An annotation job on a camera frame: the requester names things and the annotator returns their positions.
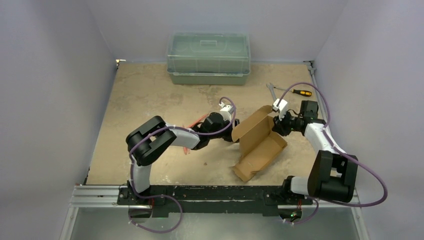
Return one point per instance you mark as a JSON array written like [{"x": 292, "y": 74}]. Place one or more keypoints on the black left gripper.
[{"x": 229, "y": 138}]

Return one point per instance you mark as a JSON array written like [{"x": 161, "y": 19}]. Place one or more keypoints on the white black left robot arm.
[{"x": 147, "y": 143}]

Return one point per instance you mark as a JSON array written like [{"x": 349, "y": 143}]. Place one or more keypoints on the brown cardboard box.
[{"x": 259, "y": 145}]

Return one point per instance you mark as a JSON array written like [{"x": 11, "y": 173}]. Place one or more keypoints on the silver open-end wrench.
[{"x": 271, "y": 88}]

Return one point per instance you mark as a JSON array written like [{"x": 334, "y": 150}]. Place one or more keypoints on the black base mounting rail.
[{"x": 173, "y": 206}]

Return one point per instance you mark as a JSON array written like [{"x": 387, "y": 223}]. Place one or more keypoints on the aluminium frame extrusion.
[{"x": 122, "y": 196}]

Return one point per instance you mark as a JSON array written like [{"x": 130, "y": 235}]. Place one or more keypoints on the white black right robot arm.
[{"x": 333, "y": 175}]

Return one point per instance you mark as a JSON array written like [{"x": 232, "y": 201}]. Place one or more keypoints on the green clear-lid plastic toolbox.
[{"x": 206, "y": 58}]

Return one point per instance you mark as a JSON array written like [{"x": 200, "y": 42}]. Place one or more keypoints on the black yellow handled screwdriver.
[{"x": 304, "y": 93}]

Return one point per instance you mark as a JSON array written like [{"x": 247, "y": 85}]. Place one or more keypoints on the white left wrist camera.
[{"x": 227, "y": 111}]

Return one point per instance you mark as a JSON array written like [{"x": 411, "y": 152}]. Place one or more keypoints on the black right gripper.
[{"x": 278, "y": 126}]

